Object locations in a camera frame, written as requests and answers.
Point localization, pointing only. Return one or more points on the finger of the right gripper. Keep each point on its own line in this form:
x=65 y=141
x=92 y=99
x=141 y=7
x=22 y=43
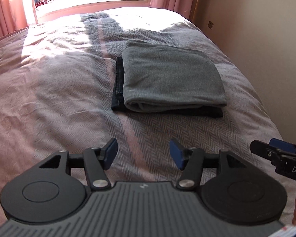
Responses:
x=283 y=145
x=264 y=150

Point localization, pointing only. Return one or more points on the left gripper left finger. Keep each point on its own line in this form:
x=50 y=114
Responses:
x=58 y=186

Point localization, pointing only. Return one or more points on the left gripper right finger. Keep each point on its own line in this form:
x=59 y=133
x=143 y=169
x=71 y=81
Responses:
x=230 y=188

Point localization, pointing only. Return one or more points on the grey sweatpants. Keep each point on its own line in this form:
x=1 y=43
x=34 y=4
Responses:
x=162 y=77

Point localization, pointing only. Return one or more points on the folded dark blue jeans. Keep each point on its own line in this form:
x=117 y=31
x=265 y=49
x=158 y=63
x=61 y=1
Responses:
x=118 y=100

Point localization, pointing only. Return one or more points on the pink grey duvet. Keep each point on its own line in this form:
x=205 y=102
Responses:
x=56 y=83

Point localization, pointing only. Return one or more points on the pink curtain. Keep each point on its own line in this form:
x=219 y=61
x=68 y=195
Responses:
x=7 y=5

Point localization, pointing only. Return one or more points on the wall socket plate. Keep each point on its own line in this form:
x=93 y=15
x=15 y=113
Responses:
x=210 y=25

